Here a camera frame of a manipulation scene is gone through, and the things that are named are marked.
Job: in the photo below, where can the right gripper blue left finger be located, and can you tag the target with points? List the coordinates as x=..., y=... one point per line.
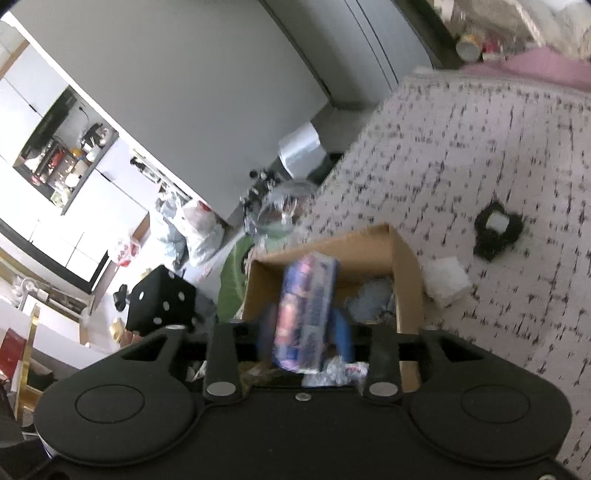
x=239, y=357

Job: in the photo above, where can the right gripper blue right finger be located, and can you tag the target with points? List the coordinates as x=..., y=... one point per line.
x=376, y=345

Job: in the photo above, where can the blue denim plush pad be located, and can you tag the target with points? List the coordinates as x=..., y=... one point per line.
x=374, y=303

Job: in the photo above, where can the colorful blue pink pouch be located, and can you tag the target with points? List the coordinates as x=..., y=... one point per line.
x=303, y=314

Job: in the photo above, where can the black white small plush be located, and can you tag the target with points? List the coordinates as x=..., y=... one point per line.
x=496, y=229

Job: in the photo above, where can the fluffy blue plush toy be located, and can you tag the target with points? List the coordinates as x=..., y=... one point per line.
x=338, y=373

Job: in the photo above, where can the green leaf cartoon rug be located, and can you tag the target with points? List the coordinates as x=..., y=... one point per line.
x=234, y=276

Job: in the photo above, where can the black dice cushion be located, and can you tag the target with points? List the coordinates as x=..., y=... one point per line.
x=164, y=298

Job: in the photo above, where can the brown cardboard box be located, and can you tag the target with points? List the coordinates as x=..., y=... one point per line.
x=362, y=255

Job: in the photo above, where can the white plastic bag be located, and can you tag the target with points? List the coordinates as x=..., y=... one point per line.
x=204, y=231

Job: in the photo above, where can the clear crumpled plastic bag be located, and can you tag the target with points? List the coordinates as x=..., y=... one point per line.
x=282, y=208

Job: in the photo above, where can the spray bottle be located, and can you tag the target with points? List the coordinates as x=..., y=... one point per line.
x=143, y=169

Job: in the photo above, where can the white black patterned bedspread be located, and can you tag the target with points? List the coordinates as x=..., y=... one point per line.
x=494, y=172

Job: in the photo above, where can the leaning brown board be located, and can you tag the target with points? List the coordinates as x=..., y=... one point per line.
x=432, y=33

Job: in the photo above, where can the paper cup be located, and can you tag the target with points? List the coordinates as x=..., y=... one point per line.
x=470, y=47

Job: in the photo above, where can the pink pillow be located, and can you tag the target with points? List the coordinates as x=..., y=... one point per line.
x=540, y=64

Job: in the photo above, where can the white plastic bags pile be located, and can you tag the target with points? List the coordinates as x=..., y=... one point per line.
x=561, y=25

